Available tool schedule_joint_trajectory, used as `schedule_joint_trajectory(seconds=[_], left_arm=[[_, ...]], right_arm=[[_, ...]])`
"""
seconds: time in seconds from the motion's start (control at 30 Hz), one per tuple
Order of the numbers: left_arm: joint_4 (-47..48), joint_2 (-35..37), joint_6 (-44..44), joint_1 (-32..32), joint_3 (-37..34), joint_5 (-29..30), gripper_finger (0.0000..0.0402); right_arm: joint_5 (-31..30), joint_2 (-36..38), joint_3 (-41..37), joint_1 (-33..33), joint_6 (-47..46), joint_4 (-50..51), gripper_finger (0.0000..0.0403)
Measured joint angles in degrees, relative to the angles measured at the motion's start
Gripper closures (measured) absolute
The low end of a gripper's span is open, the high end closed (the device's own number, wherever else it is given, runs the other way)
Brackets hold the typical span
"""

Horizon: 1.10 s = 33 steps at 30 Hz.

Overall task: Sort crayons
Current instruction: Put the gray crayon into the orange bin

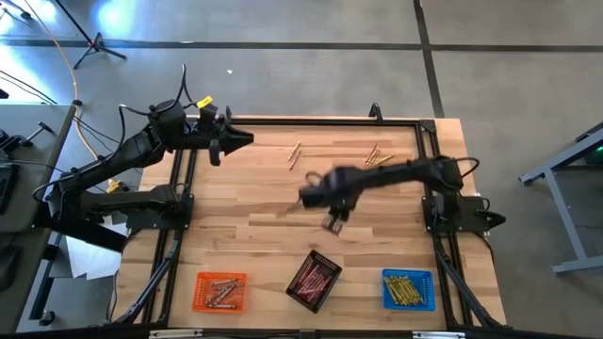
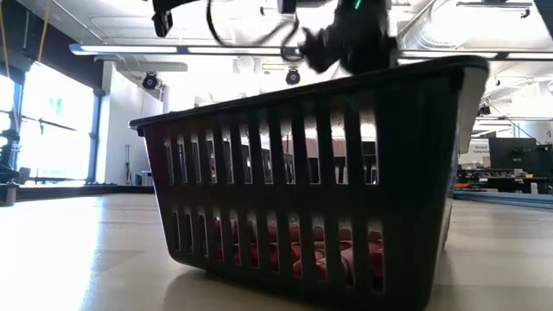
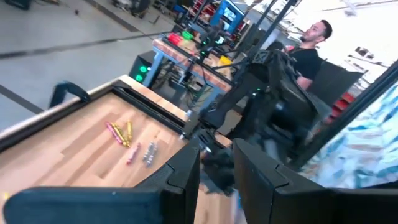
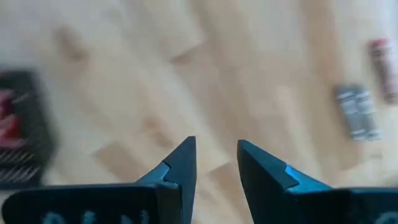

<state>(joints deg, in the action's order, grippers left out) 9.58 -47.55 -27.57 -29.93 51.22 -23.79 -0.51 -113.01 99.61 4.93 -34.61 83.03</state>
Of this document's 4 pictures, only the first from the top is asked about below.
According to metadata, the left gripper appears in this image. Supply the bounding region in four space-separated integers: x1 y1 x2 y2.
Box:
186 120 255 167

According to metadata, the silver metal bracket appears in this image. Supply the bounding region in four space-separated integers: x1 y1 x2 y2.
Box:
412 331 466 339
149 329 204 339

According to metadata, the black device with green light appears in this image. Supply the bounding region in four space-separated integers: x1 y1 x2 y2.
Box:
577 122 603 165

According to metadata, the black steel beam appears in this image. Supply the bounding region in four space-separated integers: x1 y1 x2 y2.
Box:
44 218 128 253

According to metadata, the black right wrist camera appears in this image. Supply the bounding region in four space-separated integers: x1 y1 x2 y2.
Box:
300 185 327 209

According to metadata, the black slotted plastic basket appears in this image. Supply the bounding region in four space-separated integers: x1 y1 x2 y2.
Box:
285 249 344 315

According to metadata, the white paper sheet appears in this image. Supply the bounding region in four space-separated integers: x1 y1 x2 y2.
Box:
65 224 129 282

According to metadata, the blue slotted plastic basket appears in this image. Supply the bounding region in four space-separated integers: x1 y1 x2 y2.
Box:
382 268 436 313

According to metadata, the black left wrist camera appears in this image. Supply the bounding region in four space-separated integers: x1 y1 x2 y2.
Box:
198 105 220 134

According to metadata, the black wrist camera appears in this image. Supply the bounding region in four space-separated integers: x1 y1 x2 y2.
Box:
198 105 220 134
300 185 327 209

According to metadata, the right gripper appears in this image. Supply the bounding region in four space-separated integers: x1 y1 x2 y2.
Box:
319 165 363 236

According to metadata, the black tripod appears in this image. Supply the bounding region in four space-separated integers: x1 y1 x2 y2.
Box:
54 0 127 71

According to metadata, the orange slotted plastic basket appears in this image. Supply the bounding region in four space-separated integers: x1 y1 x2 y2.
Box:
192 271 249 315

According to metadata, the grey desk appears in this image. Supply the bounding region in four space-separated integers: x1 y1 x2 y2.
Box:
0 103 76 333

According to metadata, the yellow extension cable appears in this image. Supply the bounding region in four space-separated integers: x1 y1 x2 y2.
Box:
23 0 124 195

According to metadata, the black aluminium table frame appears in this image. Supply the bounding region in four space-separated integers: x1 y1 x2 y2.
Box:
112 115 508 331

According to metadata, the black floor cable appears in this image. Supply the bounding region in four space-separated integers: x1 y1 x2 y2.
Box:
73 115 122 146
0 158 67 176

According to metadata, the grey table leg frame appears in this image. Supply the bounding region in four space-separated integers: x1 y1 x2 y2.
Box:
519 122 603 275

